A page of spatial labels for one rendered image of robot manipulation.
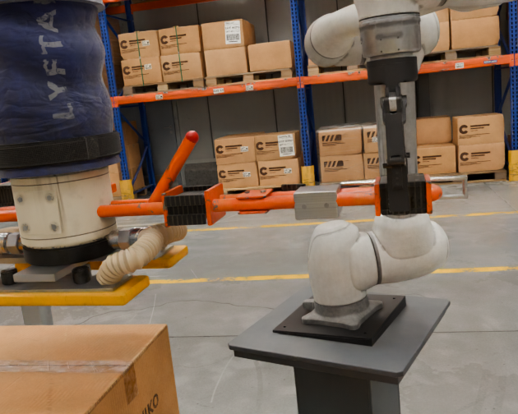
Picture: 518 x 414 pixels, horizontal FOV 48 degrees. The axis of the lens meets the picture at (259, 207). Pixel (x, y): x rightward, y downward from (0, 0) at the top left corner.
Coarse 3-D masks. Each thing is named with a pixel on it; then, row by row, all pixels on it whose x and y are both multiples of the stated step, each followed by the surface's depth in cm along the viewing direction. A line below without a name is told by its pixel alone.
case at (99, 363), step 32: (0, 352) 121; (32, 352) 119; (64, 352) 118; (96, 352) 116; (128, 352) 114; (160, 352) 123; (0, 384) 106; (32, 384) 105; (64, 384) 104; (96, 384) 102; (128, 384) 108; (160, 384) 122
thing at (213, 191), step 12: (168, 192) 98; (180, 192) 103; (192, 192) 102; (204, 192) 95; (216, 192) 99; (168, 204) 96; (180, 204) 95; (192, 204) 95; (204, 204) 95; (168, 216) 96; (180, 216) 96; (192, 216) 95; (204, 216) 95; (216, 216) 98
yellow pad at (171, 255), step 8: (168, 248) 114; (176, 248) 116; (184, 248) 116; (160, 256) 111; (168, 256) 110; (176, 256) 112; (16, 264) 117; (24, 264) 116; (96, 264) 112; (152, 264) 110; (160, 264) 109; (168, 264) 109
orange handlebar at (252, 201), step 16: (112, 192) 130; (256, 192) 97; (272, 192) 98; (288, 192) 97; (352, 192) 91; (368, 192) 90; (432, 192) 88; (0, 208) 110; (112, 208) 101; (128, 208) 100; (144, 208) 99; (160, 208) 98; (224, 208) 96; (240, 208) 95; (256, 208) 95; (272, 208) 94; (288, 208) 94
